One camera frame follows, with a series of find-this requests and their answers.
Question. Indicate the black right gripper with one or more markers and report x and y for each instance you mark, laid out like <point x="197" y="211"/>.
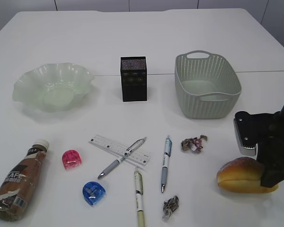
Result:
<point x="261" y="122"/>

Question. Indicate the pale green wavy glass plate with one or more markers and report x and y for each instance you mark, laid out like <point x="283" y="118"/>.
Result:
<point x="53" y="87"/>

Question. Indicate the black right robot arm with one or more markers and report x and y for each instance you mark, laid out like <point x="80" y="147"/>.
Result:
<point x="270" y="151"/>

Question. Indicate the blue pencil sharpener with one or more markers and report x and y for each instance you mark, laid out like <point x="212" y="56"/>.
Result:
<point x="93" y="192"/>

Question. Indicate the brown coffee bottle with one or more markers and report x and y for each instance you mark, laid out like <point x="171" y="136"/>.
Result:
<point x="19" y="185"/>

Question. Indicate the paper scrap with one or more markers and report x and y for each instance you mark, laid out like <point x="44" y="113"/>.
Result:
<point x="194" y="145"/>
<point x="170" y="206"/>

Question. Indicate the blue white grey-grip pen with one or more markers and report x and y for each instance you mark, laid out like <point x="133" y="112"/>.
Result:
<point x="165" y="164"/>

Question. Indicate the beige grip white pen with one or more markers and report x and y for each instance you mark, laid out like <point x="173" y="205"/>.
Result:
<point x="138" y="197"/>

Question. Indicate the pale green plastic basket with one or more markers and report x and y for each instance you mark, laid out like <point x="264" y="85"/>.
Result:
<point x="206" y="88"/>

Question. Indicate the grey grip silver pen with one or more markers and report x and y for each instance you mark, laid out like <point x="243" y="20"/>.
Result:
<point x="116" y="162"/>

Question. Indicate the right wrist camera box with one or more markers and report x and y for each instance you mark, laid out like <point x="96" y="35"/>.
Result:
<point x="243" y="125"/>

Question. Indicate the pink pencil sharpener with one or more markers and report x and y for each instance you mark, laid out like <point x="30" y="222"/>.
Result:
<point x="71" y="159"/>

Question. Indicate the black mesh pen holder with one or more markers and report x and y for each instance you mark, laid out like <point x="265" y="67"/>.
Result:
<point x="133" y="78"/>

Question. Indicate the sugared bread bun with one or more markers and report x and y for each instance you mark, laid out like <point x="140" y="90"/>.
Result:
<point x="243" y="175"/>

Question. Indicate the clear plastic ruler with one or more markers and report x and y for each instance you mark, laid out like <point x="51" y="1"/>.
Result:
<point x="137" y="158"/>

